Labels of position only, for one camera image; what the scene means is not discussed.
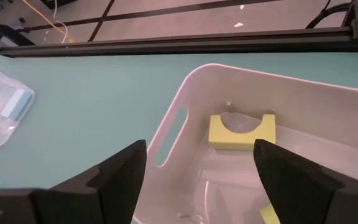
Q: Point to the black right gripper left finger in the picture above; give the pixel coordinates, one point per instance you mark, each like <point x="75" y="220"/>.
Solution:
<point x="113" y="186"/>

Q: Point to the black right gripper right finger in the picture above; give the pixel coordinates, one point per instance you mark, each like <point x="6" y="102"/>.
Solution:
<point x="300" y="193"/>

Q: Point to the yellow cylinder block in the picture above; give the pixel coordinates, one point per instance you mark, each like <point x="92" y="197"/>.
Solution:
<point x="269" y="216"/>

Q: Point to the yellow arch block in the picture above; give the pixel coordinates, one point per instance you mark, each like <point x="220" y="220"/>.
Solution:
<point x="241" y="141"/>

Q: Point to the teal rectangular block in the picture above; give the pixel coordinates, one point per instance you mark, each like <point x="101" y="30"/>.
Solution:
<point x="15" y="104"/>

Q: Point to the green table mat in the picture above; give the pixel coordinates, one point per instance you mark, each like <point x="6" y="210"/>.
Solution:
<point x="89" y="109"/>

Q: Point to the milky translucent plastic bin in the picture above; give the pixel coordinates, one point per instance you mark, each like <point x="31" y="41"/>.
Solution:
<point x="291" y="93"/>

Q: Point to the white tape scrap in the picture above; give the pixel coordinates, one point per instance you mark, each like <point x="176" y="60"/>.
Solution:
<point x="238" y="25"/>
<point x="241" y="7"/>

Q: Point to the black box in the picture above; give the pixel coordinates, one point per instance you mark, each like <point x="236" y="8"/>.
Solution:
<point x="57" y="3"/>

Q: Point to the black table frame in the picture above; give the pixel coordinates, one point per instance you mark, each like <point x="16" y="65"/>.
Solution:
<point x="197" y="42"/>

